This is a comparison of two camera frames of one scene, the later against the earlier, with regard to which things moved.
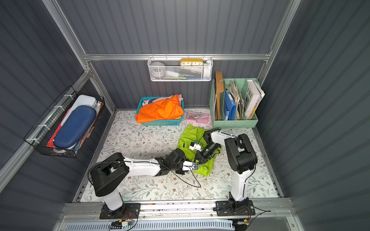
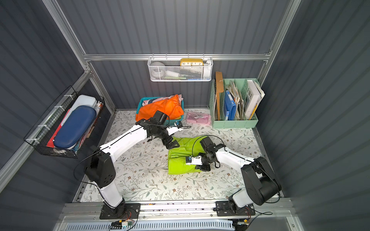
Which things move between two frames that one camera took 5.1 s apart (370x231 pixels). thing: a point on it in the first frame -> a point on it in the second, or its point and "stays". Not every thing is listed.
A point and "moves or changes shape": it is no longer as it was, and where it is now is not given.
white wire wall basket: (180, 69) stays
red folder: (50, 143) stays
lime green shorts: (187, 134) moves or changes shape
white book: (254, 95) stays
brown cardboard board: (219, 88) stays
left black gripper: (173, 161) -> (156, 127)
